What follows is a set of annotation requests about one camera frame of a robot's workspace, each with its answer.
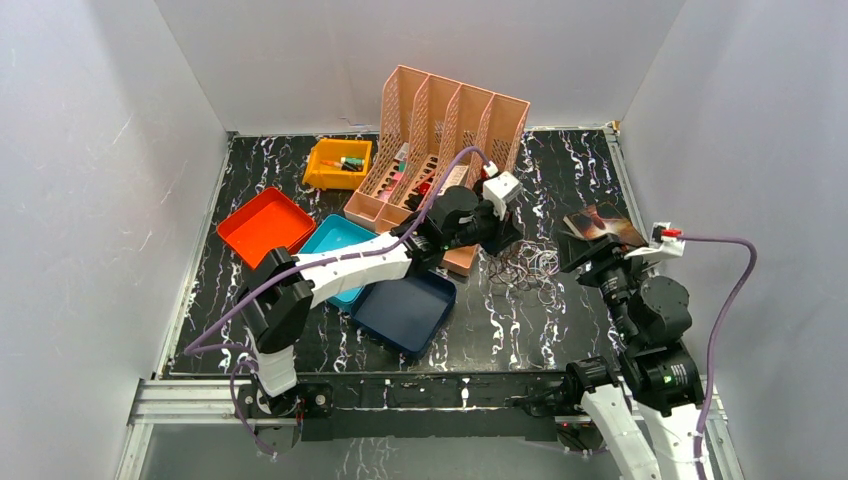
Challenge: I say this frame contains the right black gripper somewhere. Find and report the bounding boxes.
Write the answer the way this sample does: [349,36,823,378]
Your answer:
[553,229,655,344]

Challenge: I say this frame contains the thin cables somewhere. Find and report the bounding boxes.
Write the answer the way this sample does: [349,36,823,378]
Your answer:
[483,238,568,309]

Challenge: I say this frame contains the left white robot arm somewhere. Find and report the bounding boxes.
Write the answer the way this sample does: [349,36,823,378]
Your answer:
[233,173,523,416]

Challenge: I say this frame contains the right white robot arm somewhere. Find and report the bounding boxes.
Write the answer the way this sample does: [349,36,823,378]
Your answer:
[558,232,713,479]

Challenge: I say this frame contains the brown book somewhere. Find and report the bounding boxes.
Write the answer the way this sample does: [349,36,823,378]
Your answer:
[563,202,648,248]

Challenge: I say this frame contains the white pink box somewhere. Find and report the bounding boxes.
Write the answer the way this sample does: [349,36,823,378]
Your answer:
[439,165,468,195]

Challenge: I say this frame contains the peach file organizer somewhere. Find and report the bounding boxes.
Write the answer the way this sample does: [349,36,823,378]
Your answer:
[343,64,531,278]

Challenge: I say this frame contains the dark blue plastic tray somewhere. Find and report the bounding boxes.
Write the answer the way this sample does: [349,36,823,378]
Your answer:
[352,272,457,360]

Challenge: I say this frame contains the markers in yellow bin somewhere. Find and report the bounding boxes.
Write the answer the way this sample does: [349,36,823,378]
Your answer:
[320,157,365,172]

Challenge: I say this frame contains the teal plastic tray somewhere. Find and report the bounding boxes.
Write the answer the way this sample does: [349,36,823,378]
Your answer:
[299,214,376,314]

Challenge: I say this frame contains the yellow plastic bin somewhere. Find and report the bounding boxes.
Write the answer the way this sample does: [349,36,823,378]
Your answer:
[302,138,373,190]

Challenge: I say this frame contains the orange plastic tray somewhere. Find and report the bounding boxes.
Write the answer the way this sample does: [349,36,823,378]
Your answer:
[216,187,317,269]

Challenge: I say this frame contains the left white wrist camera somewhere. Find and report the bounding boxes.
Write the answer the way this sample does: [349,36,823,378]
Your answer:
[482,167,523,220]

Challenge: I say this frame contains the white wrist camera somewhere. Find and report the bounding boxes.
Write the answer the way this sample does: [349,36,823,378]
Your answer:
[482,167,523,220]
[624,222,685,262]

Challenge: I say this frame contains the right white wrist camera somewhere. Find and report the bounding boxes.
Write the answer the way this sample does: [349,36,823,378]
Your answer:
[624,222,685,262]

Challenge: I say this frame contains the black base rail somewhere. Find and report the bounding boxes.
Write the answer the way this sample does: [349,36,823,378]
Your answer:
[230,371,606,456]

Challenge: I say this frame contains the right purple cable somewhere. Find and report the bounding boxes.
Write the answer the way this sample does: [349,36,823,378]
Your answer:
[662,228,759,480]

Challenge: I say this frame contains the purple cable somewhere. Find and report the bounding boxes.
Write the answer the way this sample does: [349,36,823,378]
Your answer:
[662,228,759,480]
[183,146,493,458]

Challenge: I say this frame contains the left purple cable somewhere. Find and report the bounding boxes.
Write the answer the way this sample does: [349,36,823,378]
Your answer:
[183,146,493,458]

